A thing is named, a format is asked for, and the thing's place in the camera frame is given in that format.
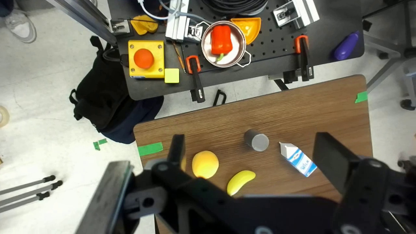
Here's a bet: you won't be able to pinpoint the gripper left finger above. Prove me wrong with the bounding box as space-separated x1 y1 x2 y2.
123 134 241 234

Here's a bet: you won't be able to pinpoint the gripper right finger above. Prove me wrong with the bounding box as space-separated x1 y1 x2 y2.
313 132 416 234

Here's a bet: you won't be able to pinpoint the grey cylinder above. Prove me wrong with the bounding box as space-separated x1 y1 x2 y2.
244 129 270 152

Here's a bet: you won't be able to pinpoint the yellow orange toy peach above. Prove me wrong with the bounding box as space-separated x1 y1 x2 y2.
191 150 219 179

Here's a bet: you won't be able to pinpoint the yellow toy banana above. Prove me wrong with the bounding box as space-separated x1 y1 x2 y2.
227 170 256 196

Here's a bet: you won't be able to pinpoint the small white blue carton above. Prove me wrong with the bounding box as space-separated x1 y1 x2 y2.
279 142 318 177

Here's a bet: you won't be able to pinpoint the green tape scraps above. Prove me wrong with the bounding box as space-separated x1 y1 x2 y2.
93 138 108 151

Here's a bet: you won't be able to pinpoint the orange black clamp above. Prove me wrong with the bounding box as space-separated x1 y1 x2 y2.
186 55 206 103
294 35 315 82

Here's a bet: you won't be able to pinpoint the yellow square block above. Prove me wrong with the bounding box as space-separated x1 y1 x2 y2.
164 68 180 84

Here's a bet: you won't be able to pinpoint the black backpack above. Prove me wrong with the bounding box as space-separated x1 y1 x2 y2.
69 36 164 144

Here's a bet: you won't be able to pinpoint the pencil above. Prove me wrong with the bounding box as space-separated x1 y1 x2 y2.
172 41 186 73

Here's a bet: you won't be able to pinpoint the office chair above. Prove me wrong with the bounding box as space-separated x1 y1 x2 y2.
361 0 416 111

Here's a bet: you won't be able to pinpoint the purple toy eggplant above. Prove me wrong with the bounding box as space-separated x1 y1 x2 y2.
333 31 360 61

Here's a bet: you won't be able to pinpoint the yellow box with red button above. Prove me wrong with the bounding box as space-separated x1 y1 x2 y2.
128 40 165 79

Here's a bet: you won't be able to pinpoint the silver pot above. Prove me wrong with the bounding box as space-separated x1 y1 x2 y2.
194 20 252 68

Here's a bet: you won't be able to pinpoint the red toy bell pepper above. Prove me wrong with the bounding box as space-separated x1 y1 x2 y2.
211 25 234 62

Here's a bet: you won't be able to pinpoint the silver metal box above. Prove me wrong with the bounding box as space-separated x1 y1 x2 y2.
165 0 204 43

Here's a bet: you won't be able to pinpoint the yellow toy piece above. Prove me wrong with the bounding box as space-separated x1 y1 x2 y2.
131 15 159 35

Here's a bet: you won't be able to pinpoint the orange toy wedge bowl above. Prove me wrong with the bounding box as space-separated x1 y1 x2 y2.
230 17 262 45

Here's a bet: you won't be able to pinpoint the roll of clear tape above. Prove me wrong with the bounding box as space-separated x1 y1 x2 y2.
0 105 10 128

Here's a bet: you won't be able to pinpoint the person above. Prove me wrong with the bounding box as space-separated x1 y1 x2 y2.
0 0 37 44

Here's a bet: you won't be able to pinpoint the white cable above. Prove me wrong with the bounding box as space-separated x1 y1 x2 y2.
137 0 182 21

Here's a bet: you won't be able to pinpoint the aluminium bracket block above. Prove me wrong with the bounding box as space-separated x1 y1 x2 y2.
272 0 320 30

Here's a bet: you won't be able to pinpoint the coil of black cable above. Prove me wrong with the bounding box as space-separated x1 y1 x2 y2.
201 0 269 17

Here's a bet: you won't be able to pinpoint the aluminium rail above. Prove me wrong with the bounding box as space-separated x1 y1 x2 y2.
45 0 131 46

